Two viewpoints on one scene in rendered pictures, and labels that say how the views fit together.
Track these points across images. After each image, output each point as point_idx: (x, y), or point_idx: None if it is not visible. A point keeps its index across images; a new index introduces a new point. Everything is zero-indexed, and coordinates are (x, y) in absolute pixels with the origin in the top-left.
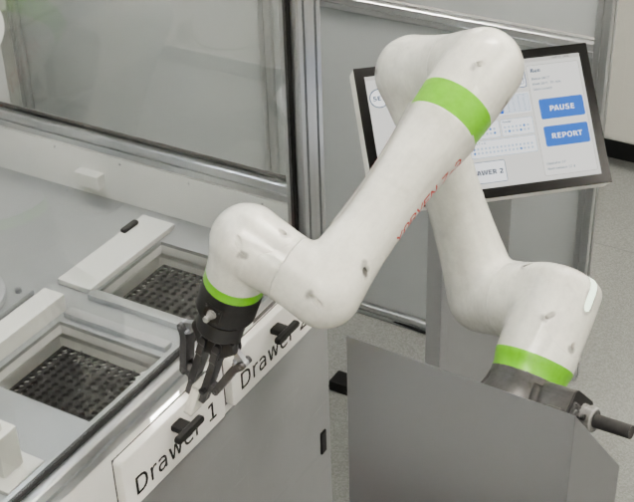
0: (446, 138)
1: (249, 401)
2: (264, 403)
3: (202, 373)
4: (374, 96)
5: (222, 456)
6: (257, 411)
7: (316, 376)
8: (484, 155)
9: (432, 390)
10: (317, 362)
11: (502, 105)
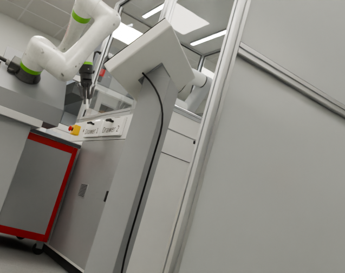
0: None
1: (104, 144)
2: (105, 150)
3: (88, 98)
4: None
5: (95, 153)
6: (103, 150)
7: (115, 162)
8: None
9: None
10: (117, 156)
11: (74, 4)
